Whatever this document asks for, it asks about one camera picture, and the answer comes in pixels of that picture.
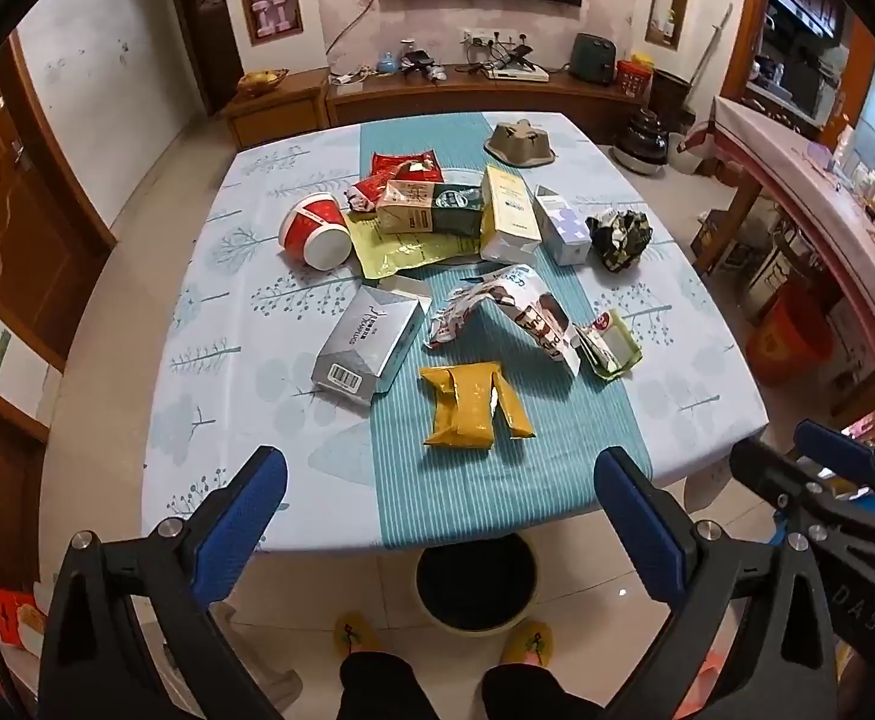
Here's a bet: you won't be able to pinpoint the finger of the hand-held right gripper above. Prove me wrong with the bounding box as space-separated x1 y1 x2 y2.
796 420 875 518
730 439 875 535

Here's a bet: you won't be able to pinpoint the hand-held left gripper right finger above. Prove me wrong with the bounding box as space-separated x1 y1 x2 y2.
594 446 840 720

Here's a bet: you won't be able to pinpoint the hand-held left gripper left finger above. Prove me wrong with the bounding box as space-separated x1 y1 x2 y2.
36 445 311 720

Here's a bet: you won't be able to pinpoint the round trash bin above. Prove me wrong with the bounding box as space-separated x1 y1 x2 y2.
415 532 541 638

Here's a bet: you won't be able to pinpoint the silver box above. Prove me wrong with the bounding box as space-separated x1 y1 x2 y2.
311 276 433 410

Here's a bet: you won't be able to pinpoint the white snack bag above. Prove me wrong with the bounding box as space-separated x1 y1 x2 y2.
424 264 583 377

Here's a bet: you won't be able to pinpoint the yellow-green packet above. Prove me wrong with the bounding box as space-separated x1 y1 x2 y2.
347 214 480 280

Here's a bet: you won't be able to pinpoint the white blue box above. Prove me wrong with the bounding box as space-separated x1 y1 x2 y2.
534 184 596 267

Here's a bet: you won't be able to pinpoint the red snack packet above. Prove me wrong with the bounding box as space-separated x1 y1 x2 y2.
370 150 445 185

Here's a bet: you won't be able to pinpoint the red bucket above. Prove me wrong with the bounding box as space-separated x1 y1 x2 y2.
741 285 832 387

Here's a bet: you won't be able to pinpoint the table with patterned cloth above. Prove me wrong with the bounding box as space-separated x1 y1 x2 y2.
141 111 770 557

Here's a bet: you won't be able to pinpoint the yellow embroidered slipper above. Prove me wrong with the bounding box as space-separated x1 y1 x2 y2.
499 619 555 668
332 611 386 665

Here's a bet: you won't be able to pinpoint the small green white wrapper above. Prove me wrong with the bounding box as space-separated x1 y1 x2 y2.
573 307 645 382

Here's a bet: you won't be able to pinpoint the person's right leg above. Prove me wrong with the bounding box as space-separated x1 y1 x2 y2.
480 664 596 720

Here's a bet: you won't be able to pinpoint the yellow packet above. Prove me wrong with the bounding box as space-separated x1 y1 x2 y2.
417 360 538 449

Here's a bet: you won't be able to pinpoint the crumpled dark foil wrapper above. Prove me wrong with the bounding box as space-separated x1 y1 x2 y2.
586 208 654 272

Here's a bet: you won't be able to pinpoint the red paper cup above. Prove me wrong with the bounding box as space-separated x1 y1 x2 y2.
278 192 352 271

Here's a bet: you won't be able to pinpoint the cream yellow box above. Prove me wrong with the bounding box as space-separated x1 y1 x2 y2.
478 163 542 263

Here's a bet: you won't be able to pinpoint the red white crumpled wrapper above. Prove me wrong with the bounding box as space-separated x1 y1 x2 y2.
342 178 389 217

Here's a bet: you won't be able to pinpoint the green beige carton box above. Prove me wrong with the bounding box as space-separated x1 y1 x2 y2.
375 180 484 239

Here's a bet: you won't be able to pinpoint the dark clay jar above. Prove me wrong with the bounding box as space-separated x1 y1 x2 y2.
613 106 670 177

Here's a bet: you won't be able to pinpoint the wooden door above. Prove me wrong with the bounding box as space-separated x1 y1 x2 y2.
0 37 119 593

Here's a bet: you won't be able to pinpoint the small wooden cabinet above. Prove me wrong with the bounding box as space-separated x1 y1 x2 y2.
223 67 331 149

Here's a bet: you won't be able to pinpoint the red canister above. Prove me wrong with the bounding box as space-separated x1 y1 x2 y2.
616 60 652 98

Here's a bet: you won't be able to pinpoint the gold ingot ornament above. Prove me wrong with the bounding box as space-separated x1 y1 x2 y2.
238 69 290 97

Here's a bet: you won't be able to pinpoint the dark green toaster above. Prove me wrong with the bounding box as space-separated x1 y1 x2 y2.
568 32 619 86

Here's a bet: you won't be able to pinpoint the long wooden cabinet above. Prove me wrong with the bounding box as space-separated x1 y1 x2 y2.
325 60 649 143

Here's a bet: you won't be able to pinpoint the white set-top box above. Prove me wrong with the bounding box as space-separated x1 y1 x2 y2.
483 64 551 83

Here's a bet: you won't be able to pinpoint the pink dumbbells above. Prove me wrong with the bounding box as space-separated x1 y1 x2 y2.
253 0 299 38

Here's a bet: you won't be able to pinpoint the long handled broom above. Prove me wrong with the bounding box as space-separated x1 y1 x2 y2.
678 4 735 158

